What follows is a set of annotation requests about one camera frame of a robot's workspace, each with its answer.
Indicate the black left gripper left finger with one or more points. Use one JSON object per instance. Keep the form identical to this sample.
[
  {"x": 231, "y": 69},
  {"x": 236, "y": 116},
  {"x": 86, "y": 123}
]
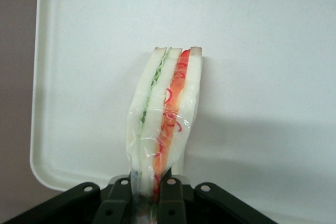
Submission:
[{"x": 115, "y": 203}]

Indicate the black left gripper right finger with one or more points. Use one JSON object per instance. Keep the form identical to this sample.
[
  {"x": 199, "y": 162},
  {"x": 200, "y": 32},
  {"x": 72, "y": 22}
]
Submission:
[{"x": 172, "y": 203}]

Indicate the triangle sandwich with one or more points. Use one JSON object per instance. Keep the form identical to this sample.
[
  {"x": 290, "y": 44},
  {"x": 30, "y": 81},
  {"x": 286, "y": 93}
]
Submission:
[{"x": 157, "y": 108}]

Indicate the beige plastic tray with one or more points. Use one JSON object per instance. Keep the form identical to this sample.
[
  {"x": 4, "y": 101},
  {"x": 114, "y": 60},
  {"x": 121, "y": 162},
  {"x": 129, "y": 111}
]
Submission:
[{"x": 249, "y": 51}]

